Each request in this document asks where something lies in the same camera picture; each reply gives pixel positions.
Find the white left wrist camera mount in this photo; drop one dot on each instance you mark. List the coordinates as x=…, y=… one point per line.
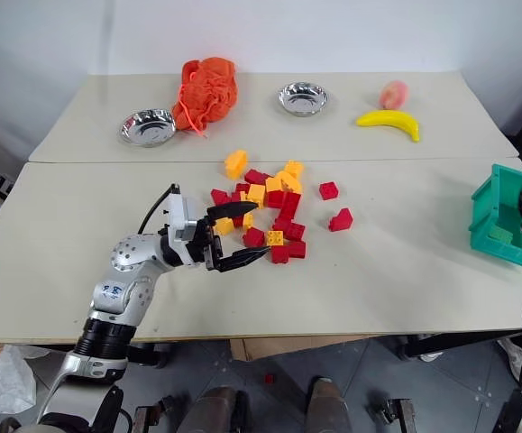
x=180, y=214

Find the teal plastic bin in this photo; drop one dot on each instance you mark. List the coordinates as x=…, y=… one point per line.
x=490, y=207

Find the white plastic bag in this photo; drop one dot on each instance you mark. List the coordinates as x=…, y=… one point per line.
x=1, y=383

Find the red sloped toy block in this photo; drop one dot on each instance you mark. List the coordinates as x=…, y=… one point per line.
x=341, y=220

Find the dark rounded shape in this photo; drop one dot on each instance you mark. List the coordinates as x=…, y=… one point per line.
x=328, y=406
x=217, y=408

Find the orange mesh cloth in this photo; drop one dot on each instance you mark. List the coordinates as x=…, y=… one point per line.
x=208, y=92

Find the yellow banana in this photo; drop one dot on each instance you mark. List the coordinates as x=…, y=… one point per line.
x=396, y=120

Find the yellow sloped toy block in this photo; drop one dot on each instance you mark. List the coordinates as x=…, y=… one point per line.
x=287, y=181

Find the green toy block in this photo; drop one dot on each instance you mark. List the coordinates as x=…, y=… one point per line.
x=500, y=234

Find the small red toy block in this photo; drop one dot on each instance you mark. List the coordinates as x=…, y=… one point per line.
x=268, y=378

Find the tall red toy block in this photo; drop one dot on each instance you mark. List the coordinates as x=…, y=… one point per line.
x=290, y=206

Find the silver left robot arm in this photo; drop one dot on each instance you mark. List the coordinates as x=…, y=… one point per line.
x=125, y=275

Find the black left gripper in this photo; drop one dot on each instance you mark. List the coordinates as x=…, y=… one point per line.
x=204, y=252

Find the brown cardboard sheet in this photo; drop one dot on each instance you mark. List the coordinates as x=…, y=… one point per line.
x=287, y=347

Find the black table frame bar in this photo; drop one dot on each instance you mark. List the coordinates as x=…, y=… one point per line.
x=459, y=345

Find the pink peach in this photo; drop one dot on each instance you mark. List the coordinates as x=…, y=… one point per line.
x=394, y=95

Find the round steel bowl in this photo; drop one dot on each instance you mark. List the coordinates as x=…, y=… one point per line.
x=149, y=127
x=302, y=98

